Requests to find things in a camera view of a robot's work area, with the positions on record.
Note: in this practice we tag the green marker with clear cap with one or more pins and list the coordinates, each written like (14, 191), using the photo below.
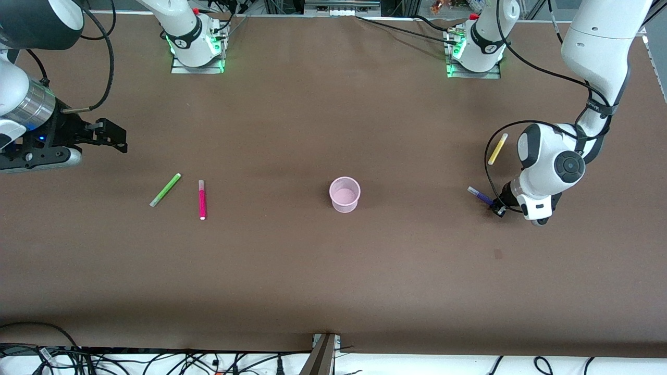
(165, 190)

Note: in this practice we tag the purple marker with clear cap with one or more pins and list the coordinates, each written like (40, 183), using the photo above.
(479, 195)

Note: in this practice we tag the silver metal equipment box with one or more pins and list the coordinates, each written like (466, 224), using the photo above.
(341, 7)

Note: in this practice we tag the aluminum table edge rail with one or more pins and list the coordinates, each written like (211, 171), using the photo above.
(657, 73)

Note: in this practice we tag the aluminum frame beam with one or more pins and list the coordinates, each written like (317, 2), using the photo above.
(320, 359)

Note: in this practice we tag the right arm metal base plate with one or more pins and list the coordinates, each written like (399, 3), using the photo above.
(198, 69)

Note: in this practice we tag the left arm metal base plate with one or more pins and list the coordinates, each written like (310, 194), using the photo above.
(474, 74)

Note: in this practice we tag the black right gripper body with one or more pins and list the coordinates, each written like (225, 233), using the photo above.
(66, 131)

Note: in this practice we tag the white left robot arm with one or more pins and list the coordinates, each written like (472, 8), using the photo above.
(599, 47)

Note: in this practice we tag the pink marker with clear cap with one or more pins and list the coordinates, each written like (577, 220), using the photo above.
(202, 200)

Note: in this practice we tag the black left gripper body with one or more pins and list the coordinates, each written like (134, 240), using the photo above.
(504, 201)

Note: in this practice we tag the yellow marker with clear cap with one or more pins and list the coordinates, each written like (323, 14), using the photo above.
(497, 149)

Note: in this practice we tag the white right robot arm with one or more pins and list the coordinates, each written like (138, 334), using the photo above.
(187, 31)

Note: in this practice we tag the pink cup holder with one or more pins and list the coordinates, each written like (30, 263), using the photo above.
(344, 200)

